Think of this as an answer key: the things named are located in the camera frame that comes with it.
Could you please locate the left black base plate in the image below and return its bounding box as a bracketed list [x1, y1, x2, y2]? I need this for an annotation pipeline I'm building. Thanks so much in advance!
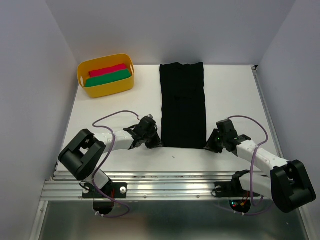
[79, 182, 128, 199]

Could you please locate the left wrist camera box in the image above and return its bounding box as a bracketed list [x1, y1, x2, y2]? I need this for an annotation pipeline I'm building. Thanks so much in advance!
[138, 115, 158, 136]

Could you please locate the black t-shirt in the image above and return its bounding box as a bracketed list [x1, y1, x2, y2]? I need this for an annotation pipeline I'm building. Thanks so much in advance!
[159, 62, 207, 149]

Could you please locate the green rolled t-shirt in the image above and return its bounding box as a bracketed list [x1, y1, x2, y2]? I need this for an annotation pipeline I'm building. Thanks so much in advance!
[84, 69, 131, 88]

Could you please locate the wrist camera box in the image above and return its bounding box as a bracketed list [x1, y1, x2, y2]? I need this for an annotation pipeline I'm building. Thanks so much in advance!
[138, 115, 158, 136]
[216, 119, 238, 141]

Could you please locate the yellow plastic basket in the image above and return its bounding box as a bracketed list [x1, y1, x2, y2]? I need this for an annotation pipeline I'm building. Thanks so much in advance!
[77, 53, 134, 98]

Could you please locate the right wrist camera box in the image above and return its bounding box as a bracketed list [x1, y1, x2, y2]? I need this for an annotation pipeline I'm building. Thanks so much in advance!
[216, 119, 238, 141]

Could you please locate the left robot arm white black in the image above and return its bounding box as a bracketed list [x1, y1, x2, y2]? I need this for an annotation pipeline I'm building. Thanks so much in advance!
[58, 125, 162, 197]

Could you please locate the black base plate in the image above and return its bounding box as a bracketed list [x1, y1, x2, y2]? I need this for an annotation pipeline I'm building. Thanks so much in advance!
[211, 181, 249, 198]
[79, 182, 128, 199]

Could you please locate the aluminium rail frame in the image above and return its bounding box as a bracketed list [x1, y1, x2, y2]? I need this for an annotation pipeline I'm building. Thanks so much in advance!
[29, 65, 318, 240]

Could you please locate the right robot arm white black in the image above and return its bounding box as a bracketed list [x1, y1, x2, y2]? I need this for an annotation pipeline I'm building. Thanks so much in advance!
[205, 129, 316, 213]

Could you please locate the red rolled t-shirt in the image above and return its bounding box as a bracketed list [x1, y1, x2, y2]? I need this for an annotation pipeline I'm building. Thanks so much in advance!
[89, 63, 127, 78]

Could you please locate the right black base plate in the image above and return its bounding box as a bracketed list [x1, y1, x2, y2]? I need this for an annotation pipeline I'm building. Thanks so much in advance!
[211, 181, 249, 198]

